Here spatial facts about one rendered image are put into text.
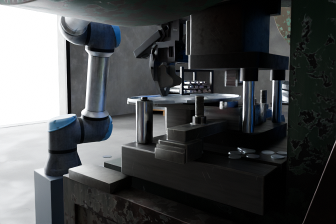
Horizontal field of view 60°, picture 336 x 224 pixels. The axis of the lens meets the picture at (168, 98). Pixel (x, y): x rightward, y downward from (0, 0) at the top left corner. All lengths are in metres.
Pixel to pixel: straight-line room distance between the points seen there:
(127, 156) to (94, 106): 0.69
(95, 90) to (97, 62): 0.12
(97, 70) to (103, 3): 0.90
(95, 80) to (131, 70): 5.58
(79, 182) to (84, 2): 0.44
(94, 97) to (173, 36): 0.58
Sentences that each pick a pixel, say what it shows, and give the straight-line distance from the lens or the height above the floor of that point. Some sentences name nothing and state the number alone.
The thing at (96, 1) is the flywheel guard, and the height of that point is 0.92.
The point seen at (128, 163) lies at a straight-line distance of 0.60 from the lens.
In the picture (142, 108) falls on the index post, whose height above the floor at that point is 0.78.
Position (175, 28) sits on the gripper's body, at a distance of 0.77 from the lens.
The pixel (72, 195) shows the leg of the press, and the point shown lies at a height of 0.58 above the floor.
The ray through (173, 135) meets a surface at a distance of 0.50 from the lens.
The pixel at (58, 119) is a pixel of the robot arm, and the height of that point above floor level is 0.67.
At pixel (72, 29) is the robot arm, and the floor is 1.01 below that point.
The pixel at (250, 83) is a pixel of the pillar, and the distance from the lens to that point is 0.57.
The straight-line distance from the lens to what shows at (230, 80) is 0.67.
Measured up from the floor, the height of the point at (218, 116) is 0.76.
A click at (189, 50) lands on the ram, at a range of 0.70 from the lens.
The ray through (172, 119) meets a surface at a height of 0.74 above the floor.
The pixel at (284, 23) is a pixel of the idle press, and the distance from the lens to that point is 2.06.
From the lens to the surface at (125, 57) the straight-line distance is 6.69.
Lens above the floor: 0.84
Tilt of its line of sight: 4 degrees down
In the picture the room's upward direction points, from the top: straight up
